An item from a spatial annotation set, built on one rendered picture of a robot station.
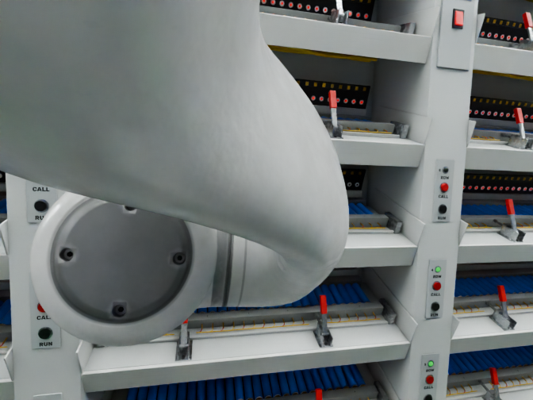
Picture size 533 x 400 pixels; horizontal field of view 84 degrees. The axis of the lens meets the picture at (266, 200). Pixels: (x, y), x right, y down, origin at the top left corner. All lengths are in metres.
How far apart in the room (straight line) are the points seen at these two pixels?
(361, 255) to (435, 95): 0.34
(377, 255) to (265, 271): 0.45
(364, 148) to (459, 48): 0.27
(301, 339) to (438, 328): 0.29
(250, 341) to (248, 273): 0.45
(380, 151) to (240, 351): 0.45
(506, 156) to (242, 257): 0.68
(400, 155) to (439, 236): 0.18
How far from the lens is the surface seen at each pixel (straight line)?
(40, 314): 0.60
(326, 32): 0.60
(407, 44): 0.67
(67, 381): 0.64
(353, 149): 0.57
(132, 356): 0.63
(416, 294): 0.69
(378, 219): 0.68
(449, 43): 0.71
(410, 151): 0.64
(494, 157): 0.77
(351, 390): 0.81
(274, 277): 0.18
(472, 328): 0.84
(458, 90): 0.71
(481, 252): 0.77
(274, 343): 0.63
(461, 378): 0.96
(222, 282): 0.19
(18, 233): 0.58
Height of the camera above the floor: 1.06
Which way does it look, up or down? 5 degrees down
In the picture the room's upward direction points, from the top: 2 degrees clockwise
